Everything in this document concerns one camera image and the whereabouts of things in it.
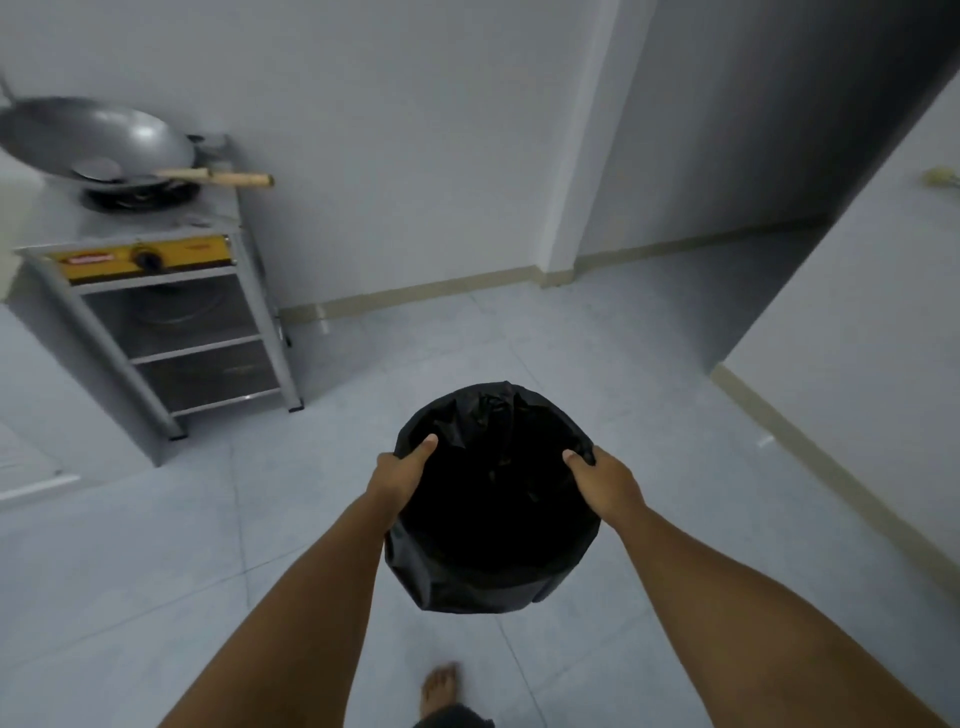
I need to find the gas stove with yellow panel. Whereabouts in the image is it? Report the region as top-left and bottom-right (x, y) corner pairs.
(16, 135), (243, 286)

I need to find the person's foot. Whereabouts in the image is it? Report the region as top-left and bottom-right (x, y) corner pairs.
(420, 662), (462, 721)

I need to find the person's right hand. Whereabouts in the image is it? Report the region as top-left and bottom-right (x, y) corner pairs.
(562, 446), (648, 532)

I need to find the wooden handled spatula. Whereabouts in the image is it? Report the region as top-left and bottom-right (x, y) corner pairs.
(71, 158), (275, 189)

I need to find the person's left hand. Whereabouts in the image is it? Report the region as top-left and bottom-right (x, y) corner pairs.
(366, 433), (440, 520)

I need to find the black garbage bag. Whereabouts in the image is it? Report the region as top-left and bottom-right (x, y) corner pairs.
(383, 381), (603, 615)

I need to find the steel stove stand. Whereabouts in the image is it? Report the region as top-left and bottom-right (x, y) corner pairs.
(6, 232), (306, 468)

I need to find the steel wok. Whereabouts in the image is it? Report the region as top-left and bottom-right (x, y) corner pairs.
(0, 96), (198, 196)

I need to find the person's left forearm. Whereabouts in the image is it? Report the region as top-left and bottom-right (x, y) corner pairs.
(159, 491), (397, 728)

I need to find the person's right forearm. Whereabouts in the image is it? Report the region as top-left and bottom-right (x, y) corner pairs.
(613, 504), (950, 728)

